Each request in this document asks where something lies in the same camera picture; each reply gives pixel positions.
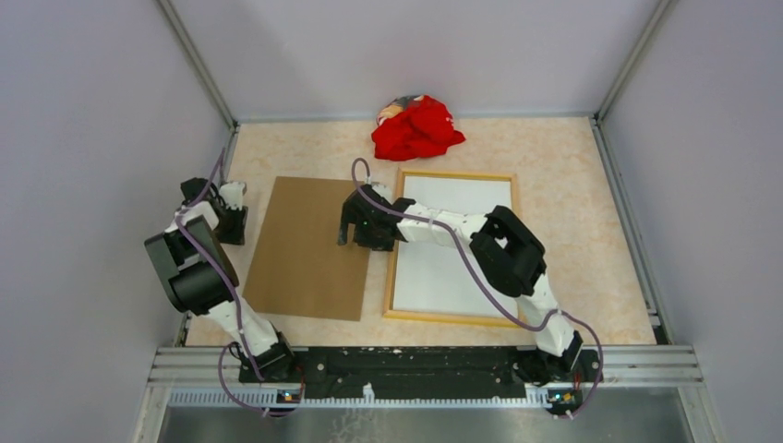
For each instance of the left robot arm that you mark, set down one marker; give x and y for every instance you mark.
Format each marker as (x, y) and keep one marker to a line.
(198, 277)

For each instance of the red crumpled cloth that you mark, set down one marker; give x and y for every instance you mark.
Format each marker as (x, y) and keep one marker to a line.
(414, 127)

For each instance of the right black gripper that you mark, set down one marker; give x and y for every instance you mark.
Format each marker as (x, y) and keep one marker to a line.
(350, 218)

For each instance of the aluminium front rail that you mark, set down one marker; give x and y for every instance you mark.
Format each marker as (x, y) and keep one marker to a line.
(642, 393)

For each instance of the brown backing board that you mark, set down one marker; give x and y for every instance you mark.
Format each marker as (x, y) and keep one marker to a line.
(298, 268)

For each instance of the yellow wooden photo frame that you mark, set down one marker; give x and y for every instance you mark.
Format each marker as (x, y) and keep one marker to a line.
(391, 257)

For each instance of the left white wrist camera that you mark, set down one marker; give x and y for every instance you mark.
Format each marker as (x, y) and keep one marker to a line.
(232, 194)

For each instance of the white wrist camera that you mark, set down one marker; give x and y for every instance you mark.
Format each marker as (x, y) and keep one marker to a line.
(232, 194)
(380, 193)

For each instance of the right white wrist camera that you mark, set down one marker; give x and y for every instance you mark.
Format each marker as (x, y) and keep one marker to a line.
(380, 193)

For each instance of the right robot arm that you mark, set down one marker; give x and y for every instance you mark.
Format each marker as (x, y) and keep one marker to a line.
(505, 259)

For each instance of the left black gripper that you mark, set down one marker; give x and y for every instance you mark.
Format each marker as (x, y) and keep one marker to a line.
(238, 233)

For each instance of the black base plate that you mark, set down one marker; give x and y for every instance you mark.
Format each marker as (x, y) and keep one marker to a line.
(420, 373)

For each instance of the building and sky photo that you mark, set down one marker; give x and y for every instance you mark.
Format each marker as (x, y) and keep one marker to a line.
(446, 275)

